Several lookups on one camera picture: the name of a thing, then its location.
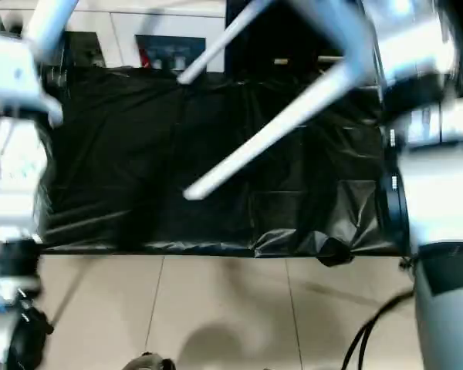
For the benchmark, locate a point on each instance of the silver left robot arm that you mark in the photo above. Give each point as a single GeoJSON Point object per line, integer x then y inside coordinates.
{"type": "Point", "coordinates": [11, 162]}

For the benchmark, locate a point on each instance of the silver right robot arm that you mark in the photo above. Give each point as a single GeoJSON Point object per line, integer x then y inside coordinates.
{"type": "Point", "coordinates": [440, 192]}

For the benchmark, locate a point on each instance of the black work mat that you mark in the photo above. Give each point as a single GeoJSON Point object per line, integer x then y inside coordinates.
{"type": "Point", "coordinates": [139, 154]}

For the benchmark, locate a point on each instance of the small tan label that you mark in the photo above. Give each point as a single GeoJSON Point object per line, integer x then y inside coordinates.
{"type": "Point", "coordinates": [281, 61]}

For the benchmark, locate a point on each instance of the dark metal rod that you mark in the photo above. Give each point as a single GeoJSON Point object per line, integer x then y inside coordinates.
{"type": "Point", "coordinates": [332, 58]}

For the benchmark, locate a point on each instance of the dark robot lower body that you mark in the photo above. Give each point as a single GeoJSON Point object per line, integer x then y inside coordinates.
{"type": "Point", "coordinates": [148, 362]}

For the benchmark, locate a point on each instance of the white glass-door cabinet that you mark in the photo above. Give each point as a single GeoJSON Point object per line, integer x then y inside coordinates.
{"type": "Point", "coordinates": [112, 23]}

